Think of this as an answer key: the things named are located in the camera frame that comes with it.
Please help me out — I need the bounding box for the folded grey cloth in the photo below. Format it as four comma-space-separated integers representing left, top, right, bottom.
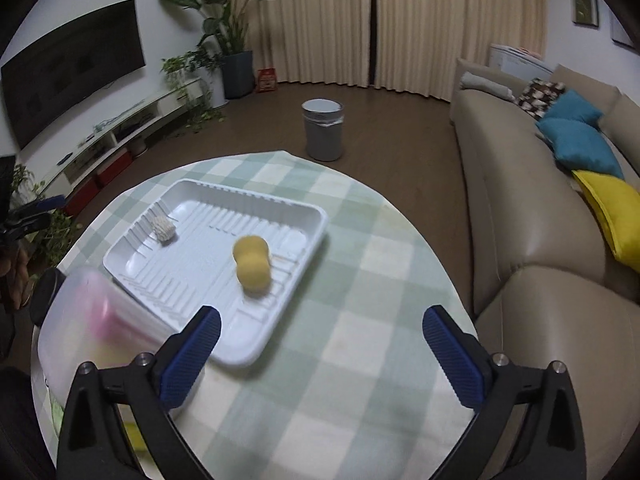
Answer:
460, 71, 516, 101

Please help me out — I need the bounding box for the white plastic tray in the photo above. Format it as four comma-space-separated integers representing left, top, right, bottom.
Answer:
102, 178, 329, 367

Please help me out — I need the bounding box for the brown patterned cushion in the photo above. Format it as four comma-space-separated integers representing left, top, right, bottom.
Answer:
516, 78, 566, 111

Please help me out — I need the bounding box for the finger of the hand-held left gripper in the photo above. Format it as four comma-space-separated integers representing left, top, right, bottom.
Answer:
4, 195, 67, 235

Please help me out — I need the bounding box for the yellow cushion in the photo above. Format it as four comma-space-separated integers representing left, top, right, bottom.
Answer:
571, 170, 640, 266

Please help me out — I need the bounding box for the black television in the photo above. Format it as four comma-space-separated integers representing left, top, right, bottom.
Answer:
0, 0, 147, 151

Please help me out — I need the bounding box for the translucent plastic container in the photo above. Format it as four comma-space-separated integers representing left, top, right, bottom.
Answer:
37, 266, 201, 421

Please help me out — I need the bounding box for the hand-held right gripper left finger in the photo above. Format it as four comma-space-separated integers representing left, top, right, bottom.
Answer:
56, 305, 223, 480

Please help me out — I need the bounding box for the beige curtain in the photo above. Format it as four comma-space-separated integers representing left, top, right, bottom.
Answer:
372, 0, 548, 103
221, 0, 373, 88

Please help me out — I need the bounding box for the white plant pot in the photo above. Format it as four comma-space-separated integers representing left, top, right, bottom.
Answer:
200, 67, 228, 108

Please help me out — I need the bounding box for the teal cushion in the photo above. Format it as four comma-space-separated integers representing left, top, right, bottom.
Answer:
542, 91, 603, 128
536, 119, 626, 180

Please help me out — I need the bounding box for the white chest appliance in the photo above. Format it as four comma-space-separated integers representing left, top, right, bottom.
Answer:
490, 42, 555, 81

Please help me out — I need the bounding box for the red storage box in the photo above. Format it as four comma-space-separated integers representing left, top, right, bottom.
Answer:
95, 152, 133, 186
65, 177, 99, 216

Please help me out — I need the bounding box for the small leafy plant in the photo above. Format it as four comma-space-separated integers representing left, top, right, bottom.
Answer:
10, 162, 86, 266

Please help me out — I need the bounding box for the white television console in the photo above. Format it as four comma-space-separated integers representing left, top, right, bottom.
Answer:
37, 78, 206, 196

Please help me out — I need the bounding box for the dark grey plant pot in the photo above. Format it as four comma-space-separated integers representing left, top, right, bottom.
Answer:
222, 50, 256, 100

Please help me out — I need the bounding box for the framed wall picture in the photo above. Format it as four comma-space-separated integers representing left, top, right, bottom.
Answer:
611, 7, 636, 51
570, 0, 600, 27

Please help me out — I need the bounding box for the beige leather sofa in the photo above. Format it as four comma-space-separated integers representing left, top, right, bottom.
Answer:
450, 57, 640, 461

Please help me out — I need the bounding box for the tall leafy plant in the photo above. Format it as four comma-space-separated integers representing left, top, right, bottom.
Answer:
159, 0, 283, 56

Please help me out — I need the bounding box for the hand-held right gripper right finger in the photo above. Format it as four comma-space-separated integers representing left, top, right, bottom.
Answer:
422, 305, 587, 480

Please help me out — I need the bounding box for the trailing leafy plant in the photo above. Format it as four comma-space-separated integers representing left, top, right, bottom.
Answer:
161, 47, 228, 133

